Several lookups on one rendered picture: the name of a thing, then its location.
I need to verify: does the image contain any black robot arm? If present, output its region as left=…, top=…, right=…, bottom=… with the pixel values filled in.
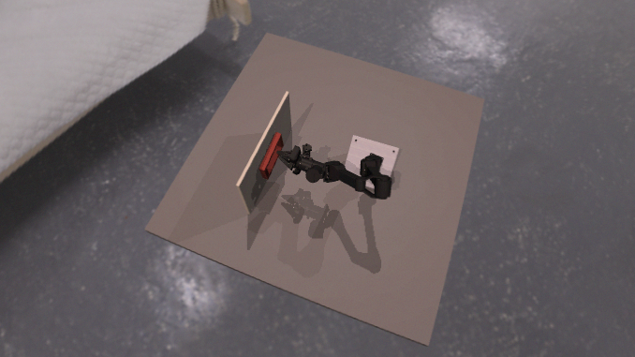
left=300, top=144, right=392, bottom=200

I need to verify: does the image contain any dark red rectangular picture frame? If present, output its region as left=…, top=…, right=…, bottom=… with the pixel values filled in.
left=259, top=132, right=284, bottom=180

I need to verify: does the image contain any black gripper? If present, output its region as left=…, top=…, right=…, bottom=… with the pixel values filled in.
left=276, top=145, right=315, bottom=175

